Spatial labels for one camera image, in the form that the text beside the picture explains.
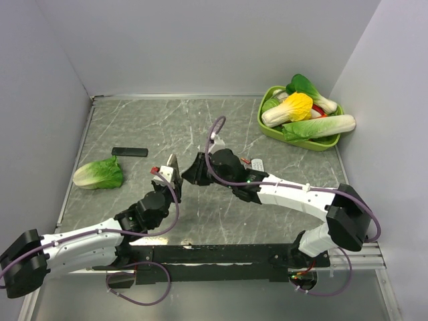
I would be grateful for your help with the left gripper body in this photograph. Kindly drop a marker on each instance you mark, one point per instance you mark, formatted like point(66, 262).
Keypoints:
point(168, 194)

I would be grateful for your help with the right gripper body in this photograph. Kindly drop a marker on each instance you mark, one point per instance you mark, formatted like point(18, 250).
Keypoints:
point(204, 177)

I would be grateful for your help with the beige white remote control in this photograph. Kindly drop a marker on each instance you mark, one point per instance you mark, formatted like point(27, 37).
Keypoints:
point(173, 163)

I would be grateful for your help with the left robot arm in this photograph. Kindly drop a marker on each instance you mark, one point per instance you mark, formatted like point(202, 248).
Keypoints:
point(32, 257)

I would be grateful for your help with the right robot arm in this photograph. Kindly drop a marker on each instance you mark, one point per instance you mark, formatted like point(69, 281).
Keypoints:
point(344, 216)

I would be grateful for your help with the white remote with display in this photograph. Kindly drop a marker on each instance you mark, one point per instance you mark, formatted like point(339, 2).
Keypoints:
point(257, 164)

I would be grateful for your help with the black slim remote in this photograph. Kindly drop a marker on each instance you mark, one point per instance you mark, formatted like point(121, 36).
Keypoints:
point(129, 151)

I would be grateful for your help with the green romaine lettuce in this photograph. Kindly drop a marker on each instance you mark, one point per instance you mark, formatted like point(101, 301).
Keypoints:
point(103, 174)

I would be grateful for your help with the small green cabbage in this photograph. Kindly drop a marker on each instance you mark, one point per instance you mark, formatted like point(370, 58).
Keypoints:
point(269, 104)

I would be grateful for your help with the long green white cabbage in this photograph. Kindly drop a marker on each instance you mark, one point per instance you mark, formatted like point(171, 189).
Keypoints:
point(318, 128)

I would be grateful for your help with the yellow napa cabbage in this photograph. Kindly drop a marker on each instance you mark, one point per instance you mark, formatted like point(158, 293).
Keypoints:
point(295, 107)

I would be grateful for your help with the green plastic basket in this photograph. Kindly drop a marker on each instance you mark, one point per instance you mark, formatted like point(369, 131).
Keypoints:
point(318, 145)

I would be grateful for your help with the red pepper toy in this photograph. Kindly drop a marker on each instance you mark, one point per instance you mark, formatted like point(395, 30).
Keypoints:
point(317, 112)

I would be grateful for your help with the bok choy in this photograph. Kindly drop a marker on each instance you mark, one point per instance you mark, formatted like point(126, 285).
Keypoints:
point(302, 84)

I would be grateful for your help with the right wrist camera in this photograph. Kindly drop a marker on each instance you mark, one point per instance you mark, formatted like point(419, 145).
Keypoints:
point(216, 140)

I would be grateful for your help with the black base frame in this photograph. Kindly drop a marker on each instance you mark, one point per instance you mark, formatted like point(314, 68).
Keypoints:
point(202, 263)

